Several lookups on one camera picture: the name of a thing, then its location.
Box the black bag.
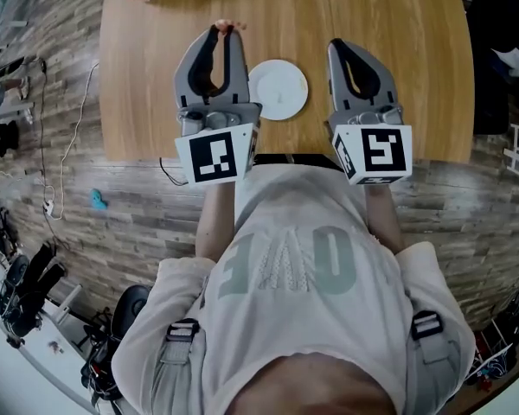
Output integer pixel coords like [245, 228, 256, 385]
[0, 119, 21, 158]

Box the small pink object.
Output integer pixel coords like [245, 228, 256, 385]
[211, 18, 248, 35]

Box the black cable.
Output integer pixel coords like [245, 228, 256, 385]
[157, 156, 188, 187]

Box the black equipment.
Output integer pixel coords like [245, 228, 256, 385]
[0, 242, 67, 348]

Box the long white cable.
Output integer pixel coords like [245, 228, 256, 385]
[42, 60, 101, 222]

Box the black stool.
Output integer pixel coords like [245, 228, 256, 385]
[81, 284, 153, 401]

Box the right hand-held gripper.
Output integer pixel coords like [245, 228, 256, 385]
[326, 37, 414, 187]

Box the grey harness strap with buckle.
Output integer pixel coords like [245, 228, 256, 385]
[409, 310, 462, 406]
[152, 317, 201, 415]

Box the blue toy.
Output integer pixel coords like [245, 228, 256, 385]
[89, 188, 110, 211]

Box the person's left forearm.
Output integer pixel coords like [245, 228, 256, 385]
[195, 182, 237, 261]

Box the wooden table with white legs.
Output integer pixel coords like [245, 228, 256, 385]
[98, 0, 476, 164]

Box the white round plate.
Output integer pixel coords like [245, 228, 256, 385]
[247, 59, 310, 122]

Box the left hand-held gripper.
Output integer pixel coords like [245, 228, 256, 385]
[173, 27, 264, 189]

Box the person's right forearm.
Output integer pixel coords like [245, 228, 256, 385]
[362, 182, 406, 255]

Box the person's white printed shirt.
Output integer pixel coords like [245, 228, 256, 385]
[111, 163, 477, 415]

